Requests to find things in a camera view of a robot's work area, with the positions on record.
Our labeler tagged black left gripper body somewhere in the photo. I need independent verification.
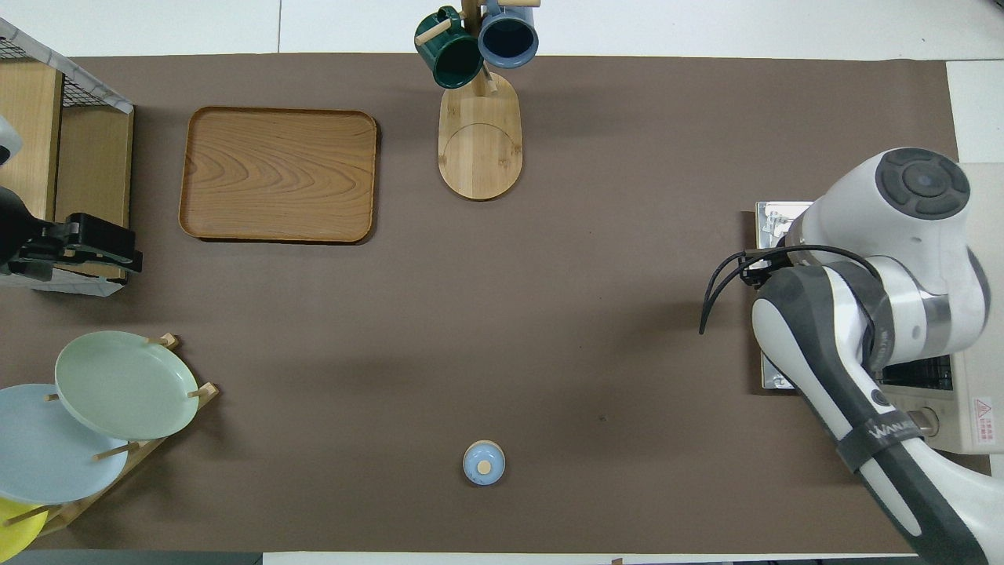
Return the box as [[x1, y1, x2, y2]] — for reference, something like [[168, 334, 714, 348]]
[[31, 213, 137, 279]]

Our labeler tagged toaster oven glass door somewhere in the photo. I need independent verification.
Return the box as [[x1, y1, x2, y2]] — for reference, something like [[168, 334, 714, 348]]
[[755, 201, 817, 392]]

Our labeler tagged beige toaster oven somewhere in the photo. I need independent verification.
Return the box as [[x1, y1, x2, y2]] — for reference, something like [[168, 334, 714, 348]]
[[877, 162, 1004, 456]]

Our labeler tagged pale green plate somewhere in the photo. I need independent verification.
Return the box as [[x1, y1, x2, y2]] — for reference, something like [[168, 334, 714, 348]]
[[55, 330, 200, 441]]

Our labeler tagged wooden dish rack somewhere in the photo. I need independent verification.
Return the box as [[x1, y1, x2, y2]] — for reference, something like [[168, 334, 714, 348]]
[[31, 333, 220, 538]]

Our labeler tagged wooden serving tray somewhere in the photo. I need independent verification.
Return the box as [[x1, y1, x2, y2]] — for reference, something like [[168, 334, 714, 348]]
[[179, 107, 379, 244]]

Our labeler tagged large light blue plate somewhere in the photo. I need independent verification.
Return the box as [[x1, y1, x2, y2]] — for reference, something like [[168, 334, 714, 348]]
[[0, 383, 130, 505]]

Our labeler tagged brown table mat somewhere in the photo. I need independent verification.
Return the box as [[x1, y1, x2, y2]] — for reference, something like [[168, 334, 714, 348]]
[[0, 53, 999, 554]]

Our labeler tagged yellow plate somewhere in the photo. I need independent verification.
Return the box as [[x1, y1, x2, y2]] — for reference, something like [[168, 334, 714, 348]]
[[0, 496, 49, 564]]

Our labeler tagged wooden mug tree stand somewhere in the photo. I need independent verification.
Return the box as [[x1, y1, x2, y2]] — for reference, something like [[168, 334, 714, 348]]
[[414, 0, 542, 202]]

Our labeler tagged blue mug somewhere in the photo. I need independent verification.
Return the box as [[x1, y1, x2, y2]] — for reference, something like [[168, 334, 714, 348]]
[[478, 0, 540, 69]]

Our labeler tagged dark green mug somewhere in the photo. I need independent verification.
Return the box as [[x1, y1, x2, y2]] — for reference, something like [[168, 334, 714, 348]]
[[414, 6, 486, 89]]

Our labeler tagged wooden shelf with wire mesh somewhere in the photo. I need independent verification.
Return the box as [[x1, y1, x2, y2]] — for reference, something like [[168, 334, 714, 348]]
[[0, 17, 136, 297]]

